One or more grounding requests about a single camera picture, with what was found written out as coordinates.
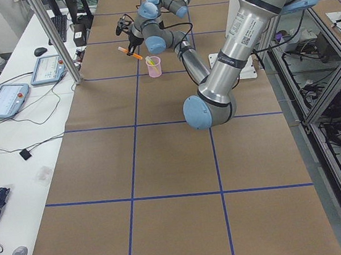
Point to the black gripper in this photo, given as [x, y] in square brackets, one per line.
[133, 40]

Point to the orange highlighter pen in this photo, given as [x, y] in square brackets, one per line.
[130, 54]

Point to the pink mesh pen holder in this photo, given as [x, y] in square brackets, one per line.
[154, 67]

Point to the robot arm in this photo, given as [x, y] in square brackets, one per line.
[214, 103]
[151, 9]

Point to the black desktop box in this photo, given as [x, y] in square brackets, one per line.
[80, 35]

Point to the black keyboard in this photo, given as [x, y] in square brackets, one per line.
[60, 23]

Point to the black monitor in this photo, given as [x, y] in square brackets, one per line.
[79, 10]

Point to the far teach pendant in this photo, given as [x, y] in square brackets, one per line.
[48, 70]

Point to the teach pendant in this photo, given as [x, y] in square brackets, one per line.
[48, 70]
[12, 97]

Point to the black computer mouse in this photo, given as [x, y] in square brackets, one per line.
[40, 51]

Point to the near teach pendant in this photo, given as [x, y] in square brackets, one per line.
[12, 97]

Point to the small black box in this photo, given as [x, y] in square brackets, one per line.
[25, 154]

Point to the clear plastic bag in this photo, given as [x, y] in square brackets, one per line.
[44, 175]

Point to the grey round lid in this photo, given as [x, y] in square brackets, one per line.
[21, 250]

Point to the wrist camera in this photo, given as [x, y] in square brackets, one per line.
[123, 26]

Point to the aluminium frame post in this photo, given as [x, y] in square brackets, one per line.
[55, 38]

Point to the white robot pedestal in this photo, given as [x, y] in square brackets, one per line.
[245, 24]

